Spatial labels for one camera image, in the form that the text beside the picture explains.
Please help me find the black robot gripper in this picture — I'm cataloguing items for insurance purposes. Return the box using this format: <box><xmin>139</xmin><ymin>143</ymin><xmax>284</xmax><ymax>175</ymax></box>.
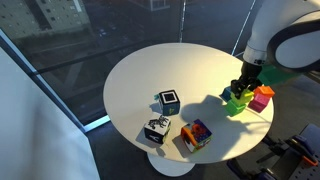
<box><xmin>231</xmin><ymin>61</ymin><xmax>263</xmax><ymax>99</ymax></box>

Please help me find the lime green building block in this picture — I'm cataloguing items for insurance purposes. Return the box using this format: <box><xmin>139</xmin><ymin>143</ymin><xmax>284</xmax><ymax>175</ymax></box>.
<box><xmin>230</xmin><ymin>89</ymin><xmax>255</xmax><ymax>107</ymax></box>

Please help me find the pink building block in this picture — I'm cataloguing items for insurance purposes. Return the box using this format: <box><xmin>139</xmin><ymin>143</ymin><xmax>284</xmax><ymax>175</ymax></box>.
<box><xmin>248</xmin><ymin>93</ymin><xmax>271</xmax><ymax>114</ymax></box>

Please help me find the blue building block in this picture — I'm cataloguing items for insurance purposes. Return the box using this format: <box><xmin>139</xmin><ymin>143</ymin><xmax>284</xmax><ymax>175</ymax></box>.
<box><xmin>220</xmin><ymin>85</ymin><xmax>234</xmax><ymax>103</ymax></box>

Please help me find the purple orange picture cube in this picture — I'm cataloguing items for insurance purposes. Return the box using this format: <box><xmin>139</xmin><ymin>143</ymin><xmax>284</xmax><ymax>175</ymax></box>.
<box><xmin>180</xmin><ymin>118</ymin><xmax>214</xmax><ymax>154</ymax></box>

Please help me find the square print picture cube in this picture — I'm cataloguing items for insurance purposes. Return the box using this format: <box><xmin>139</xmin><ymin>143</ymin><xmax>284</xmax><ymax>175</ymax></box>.
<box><xmin>158</xmin><ymin>89</ymin><xmax>182</xmax><ymax>117</ymax></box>

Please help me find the purple orange clamp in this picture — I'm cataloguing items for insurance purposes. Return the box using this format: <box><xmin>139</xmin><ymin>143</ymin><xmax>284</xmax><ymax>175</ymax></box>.
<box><xmin>289</xmin><ymin>134</ymin><xmax>320</xmax><ymax>168</ymax></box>

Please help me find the black tool stand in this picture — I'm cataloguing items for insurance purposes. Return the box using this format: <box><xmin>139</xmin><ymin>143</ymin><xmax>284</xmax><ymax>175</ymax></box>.
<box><xmin>228</xmin><ymin>123</ymin><xmax>320</xmax><ymax>180</ymax></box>

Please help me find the dark window mullion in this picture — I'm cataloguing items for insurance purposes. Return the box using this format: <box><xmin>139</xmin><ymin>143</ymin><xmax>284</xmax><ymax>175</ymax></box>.
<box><xmin>179</xmin><ymin>0</ymin><xmax>187</xmax><ymax>44</ymax></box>

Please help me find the zebra print picture cube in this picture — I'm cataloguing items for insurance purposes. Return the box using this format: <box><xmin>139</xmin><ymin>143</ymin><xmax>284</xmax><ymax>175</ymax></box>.
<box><xmin>143</xmin><ymin>112</ymin><xmax>173</xmax><ymax>145</ymax></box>

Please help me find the white floor trim strip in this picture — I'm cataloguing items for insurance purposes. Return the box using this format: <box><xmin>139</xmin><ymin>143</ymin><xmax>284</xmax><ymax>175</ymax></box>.
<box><xmin>82</xmin><ymin>114</ymin><xmax>112</xmax><ymax>133</ymax></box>

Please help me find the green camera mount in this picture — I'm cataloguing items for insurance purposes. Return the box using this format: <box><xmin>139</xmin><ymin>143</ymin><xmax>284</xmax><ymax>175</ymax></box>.
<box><xmin>258</xmin><ymin>64</ymin><xmax>298</xmax><ymax>87</ymax></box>

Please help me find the white table pedestal base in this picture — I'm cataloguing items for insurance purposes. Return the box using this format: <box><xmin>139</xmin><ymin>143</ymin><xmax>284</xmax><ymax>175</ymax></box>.
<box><xmin>146</xmin><ymin>151</ymin><xmax>196</xmax><ymax>178</ymax></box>

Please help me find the dark window corner post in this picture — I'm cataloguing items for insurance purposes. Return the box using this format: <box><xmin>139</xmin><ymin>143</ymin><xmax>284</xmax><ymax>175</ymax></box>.
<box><xmin>0</xmin><ymin>28</ymin><xmax>88</xmax><ymax>133</ymax></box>

